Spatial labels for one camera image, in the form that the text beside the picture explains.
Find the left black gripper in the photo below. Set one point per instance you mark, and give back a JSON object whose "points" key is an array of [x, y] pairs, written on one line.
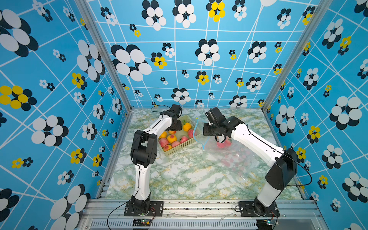
{"points": [[178, 127]]}

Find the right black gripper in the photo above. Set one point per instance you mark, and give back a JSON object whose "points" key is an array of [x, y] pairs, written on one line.
{"points": [[205, 130]]}

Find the pink red peach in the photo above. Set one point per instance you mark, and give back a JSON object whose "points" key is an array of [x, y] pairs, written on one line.
{"points": [[225, 144]]}

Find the pale green plastic basket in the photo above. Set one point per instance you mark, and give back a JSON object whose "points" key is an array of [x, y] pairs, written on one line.
{"points": [[184, 139]]}

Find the clear zip-top bag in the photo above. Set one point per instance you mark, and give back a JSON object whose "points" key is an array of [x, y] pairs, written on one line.
{"points": [[235, 155]]}

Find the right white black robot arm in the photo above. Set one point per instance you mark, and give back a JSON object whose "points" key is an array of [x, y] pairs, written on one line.
{"points": [[270, 192]]}

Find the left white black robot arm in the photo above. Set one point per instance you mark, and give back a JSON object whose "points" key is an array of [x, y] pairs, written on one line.
{"points": [[144, 153]]}

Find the yellow peach with leaf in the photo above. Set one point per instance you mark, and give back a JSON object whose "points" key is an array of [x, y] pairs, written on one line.
{"points": [[187, 126]]}

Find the yellow red blush peach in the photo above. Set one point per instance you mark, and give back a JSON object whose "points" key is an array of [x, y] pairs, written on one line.
{"points": [[171, 138]]}

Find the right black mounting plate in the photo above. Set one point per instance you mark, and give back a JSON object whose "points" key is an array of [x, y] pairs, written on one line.
{"points": [[257, 210]]}

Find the black mounting plate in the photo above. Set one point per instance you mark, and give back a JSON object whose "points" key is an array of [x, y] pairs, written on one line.
{"points": [[257, 210], [140, 209]]}

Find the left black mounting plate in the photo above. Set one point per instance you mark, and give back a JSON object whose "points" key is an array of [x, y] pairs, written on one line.
{"points": [[140, 209]]}

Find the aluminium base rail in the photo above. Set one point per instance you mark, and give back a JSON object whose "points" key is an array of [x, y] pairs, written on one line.
{"points": [[107, 214]]}

